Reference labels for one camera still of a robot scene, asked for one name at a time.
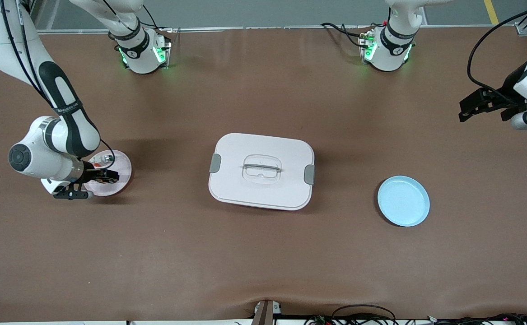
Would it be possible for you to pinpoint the white lidded storage box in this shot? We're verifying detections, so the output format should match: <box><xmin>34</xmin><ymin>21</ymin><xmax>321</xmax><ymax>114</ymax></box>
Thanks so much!
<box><xmin>208</xmin><ymin>133</ymin><xmax>316</xmax><ymax>211</ymax></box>

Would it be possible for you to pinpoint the pink round plate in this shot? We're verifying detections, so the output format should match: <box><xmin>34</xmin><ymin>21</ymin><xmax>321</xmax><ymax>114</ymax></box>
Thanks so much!
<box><xmin>84</xmin><ymin>149</ymin><xmax>132</xmax><ymax>197</ymax></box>

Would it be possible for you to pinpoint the light blue round plate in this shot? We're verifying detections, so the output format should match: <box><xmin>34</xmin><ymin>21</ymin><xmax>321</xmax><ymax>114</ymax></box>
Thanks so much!
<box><xmin>377</xmin><ymin>176</ymin><xmax>430</xmax><ymax>227</ymax></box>

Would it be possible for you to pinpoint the brown table mat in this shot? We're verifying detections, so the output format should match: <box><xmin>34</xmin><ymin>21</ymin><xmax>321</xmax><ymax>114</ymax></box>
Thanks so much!
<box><xmin>0</xmin><ymin>26</ymin><xmax>527</xmax><ymax>322</ymax></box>

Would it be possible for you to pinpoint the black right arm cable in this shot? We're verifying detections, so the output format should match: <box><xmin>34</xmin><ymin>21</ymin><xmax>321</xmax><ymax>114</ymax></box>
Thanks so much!
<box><xmin>0</xmin><ymin>0</ymin><xmax>116</xmax><ymax>172</ymax></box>

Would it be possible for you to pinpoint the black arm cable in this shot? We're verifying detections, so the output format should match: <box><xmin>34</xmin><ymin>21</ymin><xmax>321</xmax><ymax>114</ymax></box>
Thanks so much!
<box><xmin>0</xmin><ymin>0</ymin><xmax>116</xmax><ymax>172</ymax></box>
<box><xmin>466</xmin><ymin>0</ymin><xmax>527</xmax><ymax>98</ymax></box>

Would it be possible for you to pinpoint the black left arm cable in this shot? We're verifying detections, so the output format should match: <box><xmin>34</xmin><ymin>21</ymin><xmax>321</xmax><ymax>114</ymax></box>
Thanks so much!
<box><xmin>466</xmin><ymin>0</ymin><xmax>527</xmax><ymax>98</ymax></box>

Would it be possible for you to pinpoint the black base cable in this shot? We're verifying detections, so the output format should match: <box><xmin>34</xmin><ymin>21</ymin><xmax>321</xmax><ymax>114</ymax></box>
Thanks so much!
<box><xmin>141</xmin><ymin>4</ymin><xmax>173</xmax><ymax>46</ymax></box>
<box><xmin>320</xmin><ymin>22</ymin><xmax>372</xmax><ymax>49</ymax></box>

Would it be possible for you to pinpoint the aluminium table edge rail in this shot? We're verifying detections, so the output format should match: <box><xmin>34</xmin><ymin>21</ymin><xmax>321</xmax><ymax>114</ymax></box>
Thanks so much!
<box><xmin>35</xmin><ymin>25</ymin><xmax>523</xmax><ymax>34</ymax></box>

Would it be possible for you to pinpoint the brown camera mount post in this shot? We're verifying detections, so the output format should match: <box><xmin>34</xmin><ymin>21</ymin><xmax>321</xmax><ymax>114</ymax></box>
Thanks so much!
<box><xmin>251</xmin><ymin>299</ymin><xmax>283</xmax><ymax>325</ymax></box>

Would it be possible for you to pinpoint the black cable bundle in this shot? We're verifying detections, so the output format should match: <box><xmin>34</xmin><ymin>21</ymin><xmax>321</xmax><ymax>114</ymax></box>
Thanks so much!
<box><xmin>426</xmin><ymin>313</ymin><xmax>527</xmax><ymax>325</ymax></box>

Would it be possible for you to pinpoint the black cable loop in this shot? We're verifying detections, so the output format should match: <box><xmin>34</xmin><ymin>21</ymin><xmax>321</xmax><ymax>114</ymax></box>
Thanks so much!
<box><xmin>331</xmin><ymin>305</ymin><xmax>397</xmax><ymax>325</ymax></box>

